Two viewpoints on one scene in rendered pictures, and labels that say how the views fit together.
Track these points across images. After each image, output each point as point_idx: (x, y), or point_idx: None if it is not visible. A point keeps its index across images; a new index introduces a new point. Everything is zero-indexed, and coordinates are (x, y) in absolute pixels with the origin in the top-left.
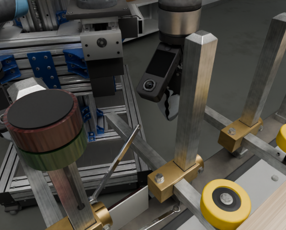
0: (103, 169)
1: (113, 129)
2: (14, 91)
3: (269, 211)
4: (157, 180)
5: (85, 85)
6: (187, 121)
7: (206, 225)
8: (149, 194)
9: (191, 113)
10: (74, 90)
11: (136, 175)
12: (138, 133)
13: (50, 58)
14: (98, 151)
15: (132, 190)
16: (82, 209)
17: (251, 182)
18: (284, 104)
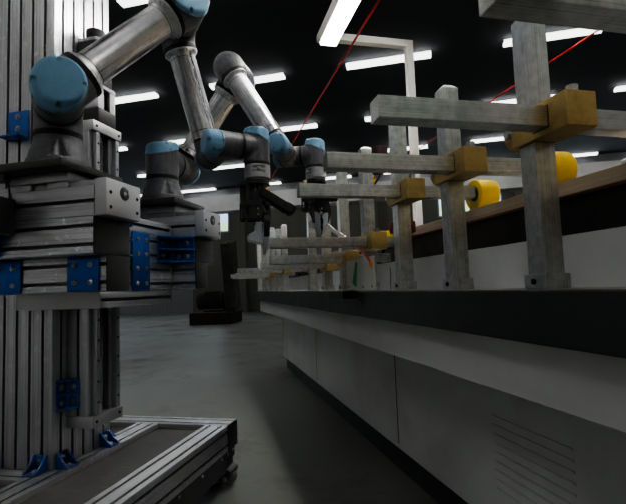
0: (188, 442)
1: (284, 263)
2: (366, 147)
3: None
4: (352, 248)
5: (166, 287)
6: (346, 212)
7: (382, 258)
8: (238, 483)
9: (348, 206)
10: (158, 294)
11: (227, 435)
12: (160, 419)
13: (149, 243)
14: (142, 449)
15: (214, 494)
16: None
17: None
18: (312, 275)
